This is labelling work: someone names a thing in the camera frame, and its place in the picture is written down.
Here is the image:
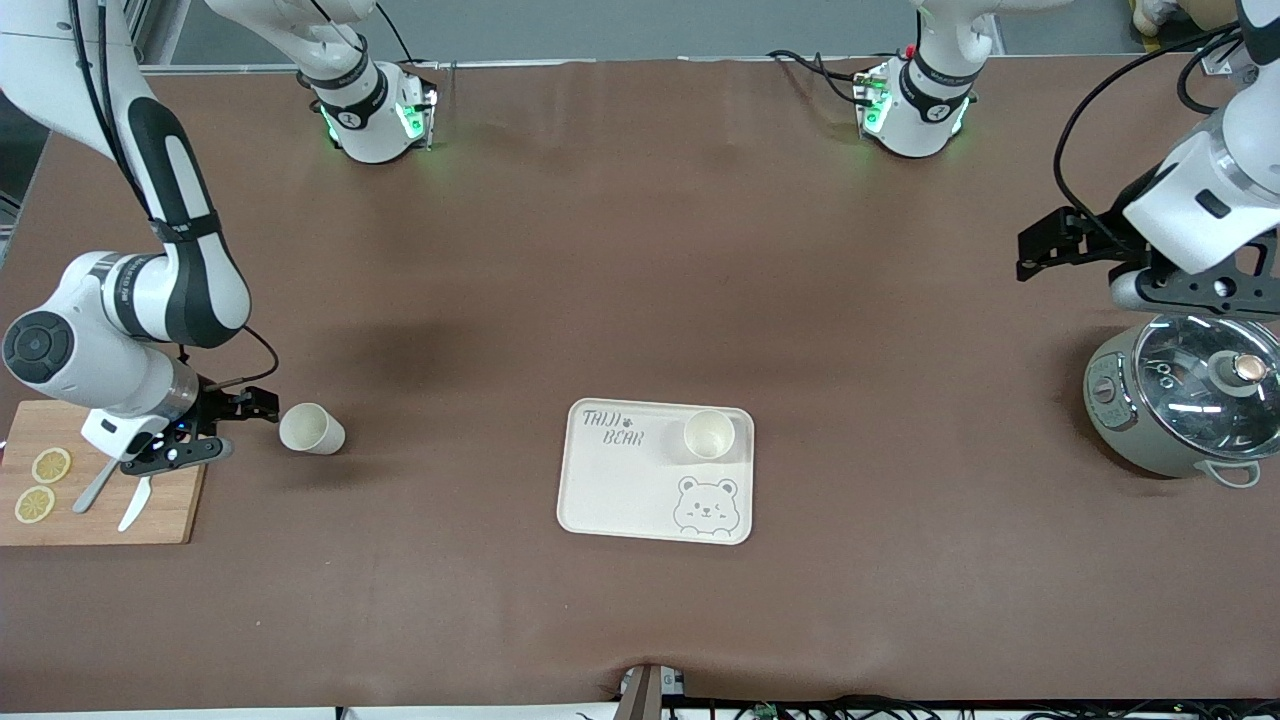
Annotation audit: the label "grey-green electric cooking pot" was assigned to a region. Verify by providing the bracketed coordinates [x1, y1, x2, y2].
[1083, 312, 1280, 489]

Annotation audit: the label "black right base cable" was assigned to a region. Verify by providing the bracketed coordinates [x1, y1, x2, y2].
[375, 5, 416, 66]

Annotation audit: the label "wooden cutting board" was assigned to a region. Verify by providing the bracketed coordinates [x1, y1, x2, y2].
[0, 398, 209, 547]

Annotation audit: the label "white IKEA cup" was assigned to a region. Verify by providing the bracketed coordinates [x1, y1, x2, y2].
[684, 408, 737, 461]
[278, 402, 347, 456]

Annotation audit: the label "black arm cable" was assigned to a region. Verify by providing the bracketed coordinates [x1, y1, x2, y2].
[1053, 22, 1246, 251]
[68, 0, 282, 393]

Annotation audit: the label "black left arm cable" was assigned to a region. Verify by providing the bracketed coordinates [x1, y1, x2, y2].
[1053, 22, 1246, 251]

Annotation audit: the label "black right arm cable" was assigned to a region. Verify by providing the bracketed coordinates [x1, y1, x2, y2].
[68, 0, 282, 393]

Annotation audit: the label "glass pot lid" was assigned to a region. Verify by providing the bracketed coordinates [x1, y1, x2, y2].
[1135, 312, 1280, 433]

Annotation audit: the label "brown table cover sheet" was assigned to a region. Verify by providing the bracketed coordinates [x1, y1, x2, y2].
[0, 55, 1280, 713]

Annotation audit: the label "beige shoe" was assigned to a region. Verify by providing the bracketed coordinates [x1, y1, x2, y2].
[1130, 0, 1241, 37]

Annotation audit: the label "grey plastic knife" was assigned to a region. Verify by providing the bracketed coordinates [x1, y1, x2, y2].
[72, 455, 123, 515]

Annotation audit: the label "cream bear print tray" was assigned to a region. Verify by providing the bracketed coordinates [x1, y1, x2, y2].
[556, 398, 755, 546]

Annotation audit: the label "white plastic knife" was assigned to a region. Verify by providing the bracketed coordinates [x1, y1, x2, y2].
[117, 474, 154, 533]

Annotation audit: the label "aluminium frame profile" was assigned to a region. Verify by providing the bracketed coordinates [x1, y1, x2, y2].
[118, 0, 161, 73]

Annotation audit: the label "black left base cables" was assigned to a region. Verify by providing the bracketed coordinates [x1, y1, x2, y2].
[768, 48, 873, 107]

